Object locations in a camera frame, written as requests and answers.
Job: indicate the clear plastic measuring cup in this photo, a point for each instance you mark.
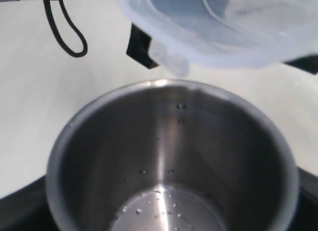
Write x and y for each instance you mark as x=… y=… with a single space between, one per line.
x=225 y=34

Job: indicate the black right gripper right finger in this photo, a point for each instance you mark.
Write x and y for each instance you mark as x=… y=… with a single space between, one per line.
x=308 y=207

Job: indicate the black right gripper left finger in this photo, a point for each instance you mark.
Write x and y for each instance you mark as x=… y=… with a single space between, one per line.
x=26 y=209

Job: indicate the stainless steel cup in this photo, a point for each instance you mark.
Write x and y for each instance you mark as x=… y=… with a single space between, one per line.
x=171 y=155

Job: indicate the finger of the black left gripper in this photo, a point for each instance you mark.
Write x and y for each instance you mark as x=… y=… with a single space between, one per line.
x=308 y=63
x=138 y=47

